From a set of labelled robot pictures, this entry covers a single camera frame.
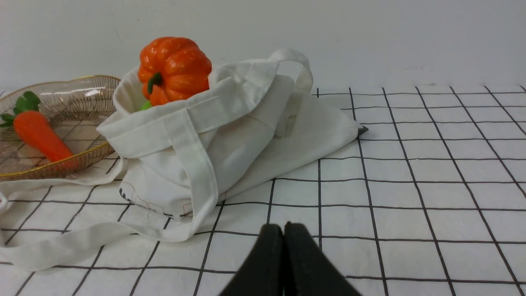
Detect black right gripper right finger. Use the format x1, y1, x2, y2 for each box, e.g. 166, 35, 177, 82
284, 222, 360, 296

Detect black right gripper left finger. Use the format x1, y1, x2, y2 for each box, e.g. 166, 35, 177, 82
220, 224, 284, 296

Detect orange toy pumpkin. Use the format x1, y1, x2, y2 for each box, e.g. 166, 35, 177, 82
137, 36, 212, 106

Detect white cloth tote bag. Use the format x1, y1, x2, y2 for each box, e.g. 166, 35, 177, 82
1, 49, 368, 271

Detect white black-grid tablecloth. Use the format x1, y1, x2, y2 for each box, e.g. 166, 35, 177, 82
1, 83, 525, 296

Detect green toy cucumber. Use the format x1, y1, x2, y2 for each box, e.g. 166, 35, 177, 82
139, 101, 152, 111

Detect orange toy carrot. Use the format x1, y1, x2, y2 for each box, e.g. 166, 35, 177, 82
1, 91, 73, 163

